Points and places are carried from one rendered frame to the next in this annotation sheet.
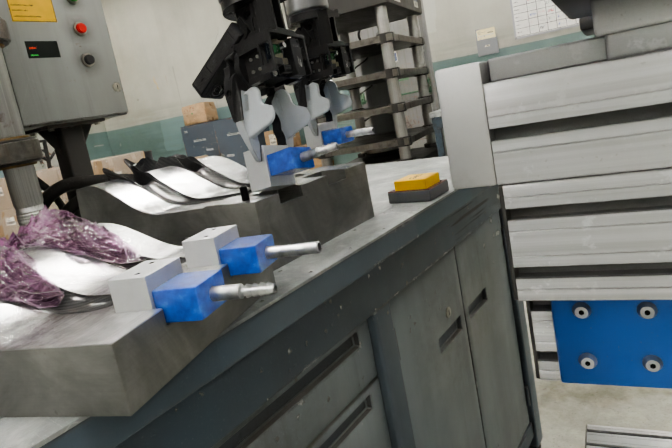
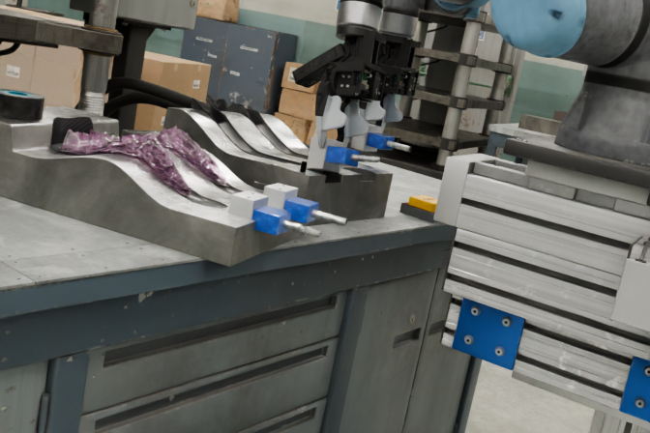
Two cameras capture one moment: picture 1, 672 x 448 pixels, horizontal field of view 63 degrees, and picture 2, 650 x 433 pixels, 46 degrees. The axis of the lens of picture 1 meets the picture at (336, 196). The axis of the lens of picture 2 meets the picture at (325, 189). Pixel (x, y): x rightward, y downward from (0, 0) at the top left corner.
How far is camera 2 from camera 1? 0.64 m
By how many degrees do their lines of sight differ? 2
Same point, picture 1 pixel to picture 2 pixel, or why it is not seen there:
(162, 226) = (230, 163)
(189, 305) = (272, 224)
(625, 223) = (506, 269)
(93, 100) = (169, 10)
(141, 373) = (239, 248)
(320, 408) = (293, 334)
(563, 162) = (489, 228)
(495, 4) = not seen: hidden behind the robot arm
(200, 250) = (274, 195)
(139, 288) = (248, 205)
